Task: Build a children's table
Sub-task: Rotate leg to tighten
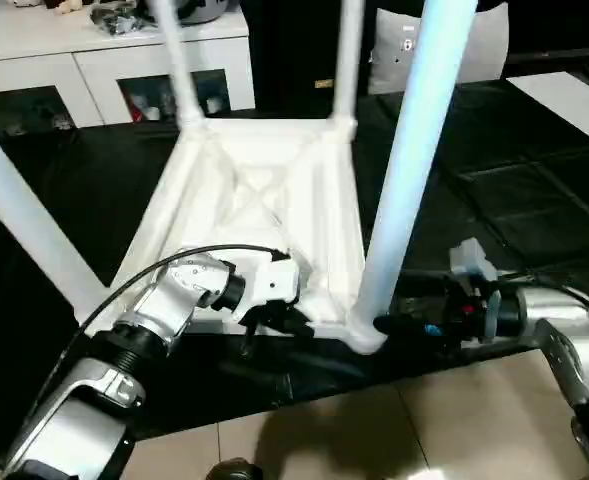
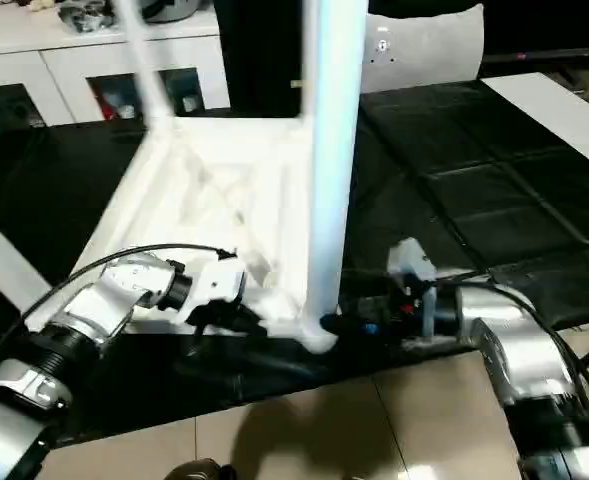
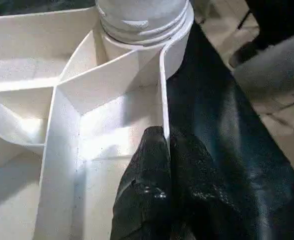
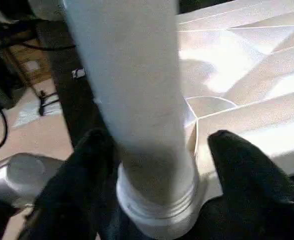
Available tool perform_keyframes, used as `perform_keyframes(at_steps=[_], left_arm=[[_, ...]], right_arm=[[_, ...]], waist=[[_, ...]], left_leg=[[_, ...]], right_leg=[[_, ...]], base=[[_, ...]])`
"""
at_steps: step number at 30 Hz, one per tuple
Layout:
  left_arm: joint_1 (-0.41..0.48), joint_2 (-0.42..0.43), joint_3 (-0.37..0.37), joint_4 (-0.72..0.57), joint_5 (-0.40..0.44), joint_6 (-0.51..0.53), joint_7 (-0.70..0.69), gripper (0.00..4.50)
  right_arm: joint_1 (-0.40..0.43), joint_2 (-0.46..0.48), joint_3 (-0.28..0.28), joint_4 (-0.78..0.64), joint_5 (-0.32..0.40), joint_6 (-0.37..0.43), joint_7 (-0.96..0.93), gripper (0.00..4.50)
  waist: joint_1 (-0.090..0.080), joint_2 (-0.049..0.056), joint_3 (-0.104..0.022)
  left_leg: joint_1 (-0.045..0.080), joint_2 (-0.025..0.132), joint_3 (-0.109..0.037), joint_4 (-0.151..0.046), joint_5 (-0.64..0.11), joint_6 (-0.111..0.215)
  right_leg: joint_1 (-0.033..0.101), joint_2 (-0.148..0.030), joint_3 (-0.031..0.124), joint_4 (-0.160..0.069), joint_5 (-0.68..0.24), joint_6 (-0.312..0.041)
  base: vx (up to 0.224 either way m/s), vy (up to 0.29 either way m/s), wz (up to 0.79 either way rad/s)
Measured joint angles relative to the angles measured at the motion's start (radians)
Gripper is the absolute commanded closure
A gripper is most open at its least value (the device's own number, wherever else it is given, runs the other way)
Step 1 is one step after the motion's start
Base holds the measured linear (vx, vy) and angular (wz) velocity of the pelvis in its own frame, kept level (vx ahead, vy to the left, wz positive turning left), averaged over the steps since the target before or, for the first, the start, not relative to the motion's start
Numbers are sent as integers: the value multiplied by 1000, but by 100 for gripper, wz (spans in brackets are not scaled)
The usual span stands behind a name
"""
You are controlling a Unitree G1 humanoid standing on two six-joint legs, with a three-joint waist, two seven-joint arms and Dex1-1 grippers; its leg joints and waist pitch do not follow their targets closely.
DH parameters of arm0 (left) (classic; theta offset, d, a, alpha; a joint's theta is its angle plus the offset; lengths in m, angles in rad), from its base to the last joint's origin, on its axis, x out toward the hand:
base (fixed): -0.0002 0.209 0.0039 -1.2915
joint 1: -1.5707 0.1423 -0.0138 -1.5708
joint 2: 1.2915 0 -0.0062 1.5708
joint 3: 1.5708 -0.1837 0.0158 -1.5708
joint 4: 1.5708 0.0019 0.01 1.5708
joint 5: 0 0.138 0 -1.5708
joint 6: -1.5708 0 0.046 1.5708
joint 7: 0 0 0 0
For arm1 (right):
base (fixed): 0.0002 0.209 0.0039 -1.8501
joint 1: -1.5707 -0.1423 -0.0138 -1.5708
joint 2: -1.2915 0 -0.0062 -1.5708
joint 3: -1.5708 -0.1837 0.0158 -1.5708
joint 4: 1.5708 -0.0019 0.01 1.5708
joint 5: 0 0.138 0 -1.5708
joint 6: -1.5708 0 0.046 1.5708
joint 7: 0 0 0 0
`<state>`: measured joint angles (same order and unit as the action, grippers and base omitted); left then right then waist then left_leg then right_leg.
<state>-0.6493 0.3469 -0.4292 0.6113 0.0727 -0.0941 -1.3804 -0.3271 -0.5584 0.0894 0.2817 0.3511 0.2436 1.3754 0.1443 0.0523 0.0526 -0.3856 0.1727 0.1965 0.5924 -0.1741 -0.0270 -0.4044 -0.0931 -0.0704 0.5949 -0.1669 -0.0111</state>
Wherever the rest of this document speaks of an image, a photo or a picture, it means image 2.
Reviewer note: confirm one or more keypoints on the black gear on cabinet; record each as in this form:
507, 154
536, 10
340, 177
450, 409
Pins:
164, 10

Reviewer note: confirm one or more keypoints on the black cabinet with yellow label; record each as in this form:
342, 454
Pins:
264, 50

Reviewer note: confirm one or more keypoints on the white glass-door cabinet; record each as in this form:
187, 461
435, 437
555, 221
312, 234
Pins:
74, 60

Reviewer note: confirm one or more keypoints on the grey cushion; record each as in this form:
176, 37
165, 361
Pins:
424, 50

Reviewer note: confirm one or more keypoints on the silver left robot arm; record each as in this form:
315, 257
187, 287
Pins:
94, 310

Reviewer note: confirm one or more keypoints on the white flat board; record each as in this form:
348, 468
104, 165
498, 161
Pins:
564, 105

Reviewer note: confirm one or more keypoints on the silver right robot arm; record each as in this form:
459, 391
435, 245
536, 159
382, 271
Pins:
519, 350

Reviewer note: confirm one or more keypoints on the white plastic table top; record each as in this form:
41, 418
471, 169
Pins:
224, 200

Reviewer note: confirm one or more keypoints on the black table mat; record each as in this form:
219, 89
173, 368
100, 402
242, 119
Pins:
474, 180

